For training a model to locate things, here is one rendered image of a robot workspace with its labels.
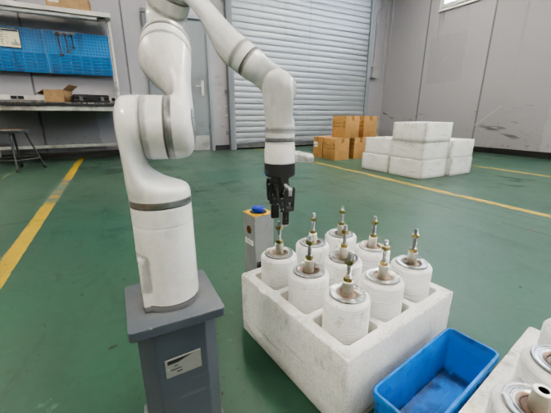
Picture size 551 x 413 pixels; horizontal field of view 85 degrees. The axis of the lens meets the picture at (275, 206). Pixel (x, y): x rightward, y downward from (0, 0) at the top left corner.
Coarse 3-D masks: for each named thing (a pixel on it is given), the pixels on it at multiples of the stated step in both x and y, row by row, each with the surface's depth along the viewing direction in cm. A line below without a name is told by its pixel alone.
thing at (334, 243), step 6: (354, 234) 93; (330, 240) 91; (336, 240) 90; (342, 240) 90; (348, 240) 90; (354, 240) 91; (330, 246) 92; (336, 246) 90; (348, 246) 90; (354, 246) 92
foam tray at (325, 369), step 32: (256, 288) 78; (288, 288) 77; (256, 320) 82; (288, 320) 68; (320, 320) 67; (416, 320) 67; (288, 352) 71; (320, 352) 60; (352, 352) 56; (384, 352) 61; (320, 384) 62; (352, 384) 57
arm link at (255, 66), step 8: (256, 48) 66; (248, 56) 65; (256, 56) 65; (264, 56) 67; (248, 64) 65; (256, 64) 65; (264, 64) 68; (272, 64) 69; (240, 72) 67; (248, 72) 66; (256, 72) 67; (264, 72) 69; (248, 80) 70; (256, 80) 70; (296, 88) 70
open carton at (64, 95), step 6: (42, 90) 383; (48, 90) 382; (54, 90) 383; (60, 90) 385; (66, 90) 397; (72, 90) 412; (48, 96) 384; (54, 96) 385; (60, 96) 386; (66, 96) 396
